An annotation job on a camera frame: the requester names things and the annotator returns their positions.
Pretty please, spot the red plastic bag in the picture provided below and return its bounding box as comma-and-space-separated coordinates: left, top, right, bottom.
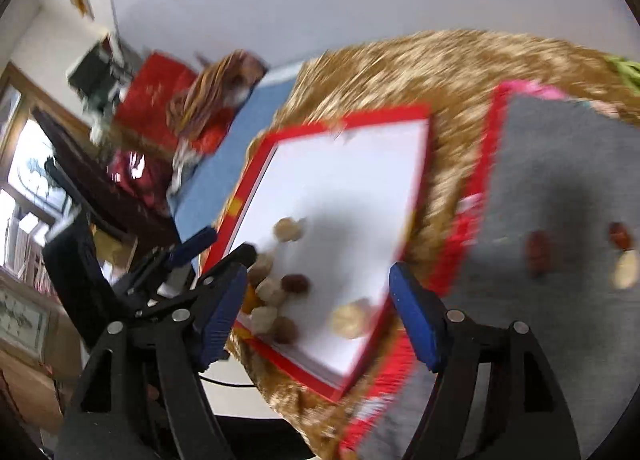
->
187, 107, 236, 153

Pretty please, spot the pale beige dried chunk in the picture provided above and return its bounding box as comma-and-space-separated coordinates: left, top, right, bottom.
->
273, 217, 306, 243
256, 277, 287, 306
250, 306, 279, 333
611, 250, 640, 291

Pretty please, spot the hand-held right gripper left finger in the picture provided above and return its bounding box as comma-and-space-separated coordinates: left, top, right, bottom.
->
54, 265, 249, 460

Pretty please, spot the brown longan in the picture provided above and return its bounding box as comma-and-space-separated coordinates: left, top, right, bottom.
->
272, 316, 300, 345

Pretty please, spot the striped knitted cloth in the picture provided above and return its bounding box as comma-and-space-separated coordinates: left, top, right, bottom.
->
167, 51, 268, 141

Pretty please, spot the blue bed sheet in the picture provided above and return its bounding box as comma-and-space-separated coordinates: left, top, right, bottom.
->
170, 62, 311, 246

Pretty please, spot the small orange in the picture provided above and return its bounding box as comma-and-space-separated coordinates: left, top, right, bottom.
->
241, 282, 263, 315

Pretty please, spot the red date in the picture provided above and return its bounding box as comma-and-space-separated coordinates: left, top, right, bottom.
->
608, 221, 632, 251
281, 274, 311, 294
526, 230, 553, 277

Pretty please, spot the green leafy vegetable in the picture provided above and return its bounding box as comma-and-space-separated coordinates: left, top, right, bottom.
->
605, 56, 640, 87

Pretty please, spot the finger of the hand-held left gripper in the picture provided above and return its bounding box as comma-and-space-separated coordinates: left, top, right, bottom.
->
132, 242, 258, 319
114, 226, 219, 292

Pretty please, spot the gold velvet cloth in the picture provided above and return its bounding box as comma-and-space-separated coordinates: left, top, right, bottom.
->
225, 30, 640, 460

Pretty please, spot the red cardboard box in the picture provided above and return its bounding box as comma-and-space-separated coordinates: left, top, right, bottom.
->
202, 105, 433, 403

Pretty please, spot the black cable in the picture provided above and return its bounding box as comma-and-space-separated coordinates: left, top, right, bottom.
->
200, 374, 257, 389

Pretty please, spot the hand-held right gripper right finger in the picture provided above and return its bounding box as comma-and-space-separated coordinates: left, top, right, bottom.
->
389, 261, 583, 460

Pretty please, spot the grey felt mat red trim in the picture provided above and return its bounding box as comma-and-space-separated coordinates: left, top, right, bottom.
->
340, 80, 640, 460

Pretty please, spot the wooden framed window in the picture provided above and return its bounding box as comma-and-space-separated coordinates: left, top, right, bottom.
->
0, 62, 71, 291

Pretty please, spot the red paper bag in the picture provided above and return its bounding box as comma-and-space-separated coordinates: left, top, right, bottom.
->
115, 52, 201, 151

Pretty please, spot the dark wooden chair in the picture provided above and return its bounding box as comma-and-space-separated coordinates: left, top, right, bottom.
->
32, 107, 181, 246

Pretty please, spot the metal shelf rack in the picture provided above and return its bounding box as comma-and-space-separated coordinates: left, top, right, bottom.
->
67, 32, 136, 141

